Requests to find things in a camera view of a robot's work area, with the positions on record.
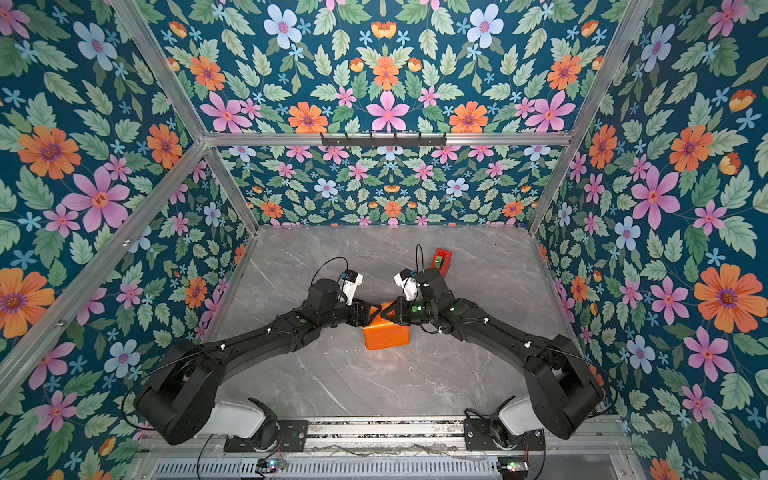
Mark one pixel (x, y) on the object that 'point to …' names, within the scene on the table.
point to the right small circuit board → (513, 467)
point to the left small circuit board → (270, 465)
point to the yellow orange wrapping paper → (383, 333)
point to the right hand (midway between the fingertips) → (380, 313)
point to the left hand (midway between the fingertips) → (376, 302)
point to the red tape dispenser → (441, 261)
